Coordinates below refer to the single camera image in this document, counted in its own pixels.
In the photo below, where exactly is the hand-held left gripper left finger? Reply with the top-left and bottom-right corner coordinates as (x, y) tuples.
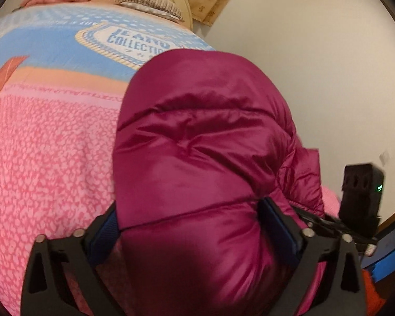
(20, 203), (126, 316)

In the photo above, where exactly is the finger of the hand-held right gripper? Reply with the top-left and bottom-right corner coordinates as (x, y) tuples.
(291, 204), (345, 236)

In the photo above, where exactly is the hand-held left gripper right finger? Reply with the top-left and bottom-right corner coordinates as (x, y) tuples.
(258, 197), (368, 316)

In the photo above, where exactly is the magenta puffer jacket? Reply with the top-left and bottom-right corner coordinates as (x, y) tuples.
(113, 49), (326, 316)

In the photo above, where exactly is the blue rimmed object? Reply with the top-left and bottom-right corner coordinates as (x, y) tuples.
(362, 223), (395, 284)

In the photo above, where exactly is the orange fuzzy cloth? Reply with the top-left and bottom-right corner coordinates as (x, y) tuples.
(360, 266), (383, 316)

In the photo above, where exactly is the pink and blue printed bedspread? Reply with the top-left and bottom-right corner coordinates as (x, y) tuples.
(0, 2), (339, 316)

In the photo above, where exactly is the striped grey pillow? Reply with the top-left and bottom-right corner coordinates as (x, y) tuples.
(113, 0), (185, 23)

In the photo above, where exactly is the cream wooden headboard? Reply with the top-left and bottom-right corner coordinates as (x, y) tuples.
(44, 0), (194, 32)

